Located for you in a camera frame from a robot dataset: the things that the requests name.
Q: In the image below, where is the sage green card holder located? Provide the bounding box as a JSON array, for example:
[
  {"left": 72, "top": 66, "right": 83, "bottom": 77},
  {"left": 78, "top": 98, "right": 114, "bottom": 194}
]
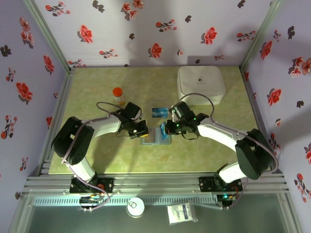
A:
[{"left": 140, "top": 126, "right": 173, "bottom": 146}]

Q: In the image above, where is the dark red credit card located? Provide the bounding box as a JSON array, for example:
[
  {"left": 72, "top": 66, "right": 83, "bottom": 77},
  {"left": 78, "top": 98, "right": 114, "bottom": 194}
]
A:
[{"left": 143, "top": 128, "right": 156, "bottom": 144}]

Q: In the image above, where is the orange lid pill bottle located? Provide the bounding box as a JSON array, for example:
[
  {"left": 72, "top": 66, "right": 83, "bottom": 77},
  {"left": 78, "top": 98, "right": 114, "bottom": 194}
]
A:
[{"left": 112, "top": 86, "right": 125, "bottom": 105}]

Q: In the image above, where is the white zip pouch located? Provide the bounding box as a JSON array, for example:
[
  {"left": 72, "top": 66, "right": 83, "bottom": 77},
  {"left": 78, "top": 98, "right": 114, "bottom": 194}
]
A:
[{"left": 176, "top": 65, "right": 226, "bottom": 106}]

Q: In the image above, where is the white round tin can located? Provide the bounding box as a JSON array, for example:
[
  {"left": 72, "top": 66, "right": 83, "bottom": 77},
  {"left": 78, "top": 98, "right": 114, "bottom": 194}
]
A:
[{"left": 126, "top": 197, "right": 146, "bottom": 217}]

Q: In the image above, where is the aluminium front frame rail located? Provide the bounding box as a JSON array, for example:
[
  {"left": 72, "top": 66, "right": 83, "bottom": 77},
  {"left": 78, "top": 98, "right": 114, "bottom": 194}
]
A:
[{"left": 23, "top": 171, "right": 290, "bottom": 195}]

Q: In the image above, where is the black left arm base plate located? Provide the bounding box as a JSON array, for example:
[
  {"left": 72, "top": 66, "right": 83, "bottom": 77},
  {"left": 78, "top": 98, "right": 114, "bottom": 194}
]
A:
[{"left": 69, "top": 178, "right": 114, "bottom": 194}]

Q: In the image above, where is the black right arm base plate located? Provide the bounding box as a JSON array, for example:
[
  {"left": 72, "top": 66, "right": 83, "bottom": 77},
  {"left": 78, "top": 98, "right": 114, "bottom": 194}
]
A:
[{"left": 198, "top": 176, "right": 243, "bottom": 193}]

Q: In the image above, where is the white slotted cable duct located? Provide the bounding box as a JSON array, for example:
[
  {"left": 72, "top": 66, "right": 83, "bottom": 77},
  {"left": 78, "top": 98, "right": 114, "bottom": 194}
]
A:
[{"left": 33, "top": 196, "right": 219, "bottom": 206}]

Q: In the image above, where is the aluminium side frame rail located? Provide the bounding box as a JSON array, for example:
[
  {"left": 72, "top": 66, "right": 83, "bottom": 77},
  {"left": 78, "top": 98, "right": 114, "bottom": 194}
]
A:
[
  {"left": 38, "top": 67, "right": 76, "bottom": 176},
  {"left": 240, "top": 66, "right": 284, "bottom": 175}
]

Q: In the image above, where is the grey right arm cable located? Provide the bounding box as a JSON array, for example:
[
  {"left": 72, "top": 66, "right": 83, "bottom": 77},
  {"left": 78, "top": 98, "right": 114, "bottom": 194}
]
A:
[{"left": 178, "top": 93, "right": 279, "bottom": 210}]

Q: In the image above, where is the aluminium frame post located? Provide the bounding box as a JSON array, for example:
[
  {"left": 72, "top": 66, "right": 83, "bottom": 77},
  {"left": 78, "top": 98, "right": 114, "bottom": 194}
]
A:
[
  {"left": 23, "top": 0, "right": 76, "bottom": 73},
  {"left": 240, "top": 0, "right": 284, "bottom": 70}
]

